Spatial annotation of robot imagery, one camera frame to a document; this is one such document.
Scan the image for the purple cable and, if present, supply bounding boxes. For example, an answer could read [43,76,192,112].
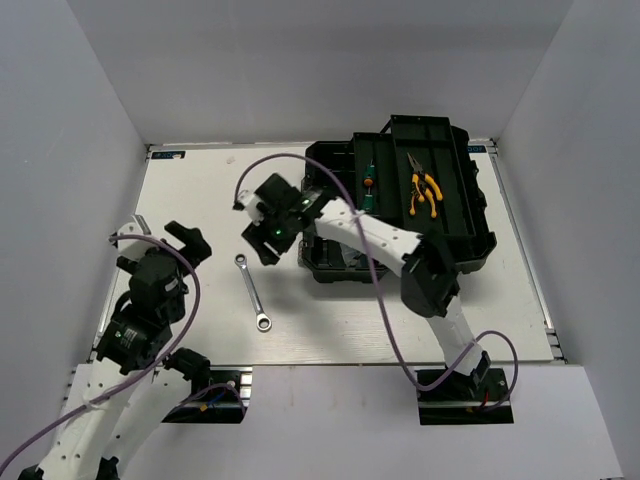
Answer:
[232,153,519,412]
[0,233,249,471]

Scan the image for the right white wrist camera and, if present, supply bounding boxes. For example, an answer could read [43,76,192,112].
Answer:
[233,190,265,225]

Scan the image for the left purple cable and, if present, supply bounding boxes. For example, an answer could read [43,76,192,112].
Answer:
[0,233,249,471]

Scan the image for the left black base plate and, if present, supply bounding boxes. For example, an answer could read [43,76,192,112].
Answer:
[162,367,253,425]

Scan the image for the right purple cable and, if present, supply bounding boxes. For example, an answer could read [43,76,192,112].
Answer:
[232,153,519,412]

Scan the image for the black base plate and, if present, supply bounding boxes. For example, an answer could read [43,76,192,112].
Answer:
[417,368,514,426]
[162,367,253,425]

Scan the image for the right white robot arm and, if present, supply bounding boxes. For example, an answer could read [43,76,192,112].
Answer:
[234,174,490,399]

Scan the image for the long silver combination wrench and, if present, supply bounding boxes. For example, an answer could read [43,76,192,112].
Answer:
[234,254,272,333]

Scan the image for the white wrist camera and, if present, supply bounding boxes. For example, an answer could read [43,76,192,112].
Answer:
[233,190,265,225]
[109,213,151,254]

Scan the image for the black plastic toolbox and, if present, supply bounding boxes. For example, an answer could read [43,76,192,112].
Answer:
[302,115,497,274]

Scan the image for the green orange stubby screwdriver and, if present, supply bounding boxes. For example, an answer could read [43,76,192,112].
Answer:
[363,161,375,188]

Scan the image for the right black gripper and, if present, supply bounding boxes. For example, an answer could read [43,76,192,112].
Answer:
[242,208,298,267]

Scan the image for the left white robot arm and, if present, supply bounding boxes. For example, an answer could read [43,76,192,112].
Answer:
[20,216,212,479]

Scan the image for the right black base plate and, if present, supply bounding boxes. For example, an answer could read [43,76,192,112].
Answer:
[417,368,514,426]

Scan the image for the yellow needle-nose pliers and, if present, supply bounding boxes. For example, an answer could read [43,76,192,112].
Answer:
[408,172,441,217]
[407,152,445,219]

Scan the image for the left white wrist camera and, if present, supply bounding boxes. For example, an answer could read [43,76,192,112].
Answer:
[109,213,151,254]

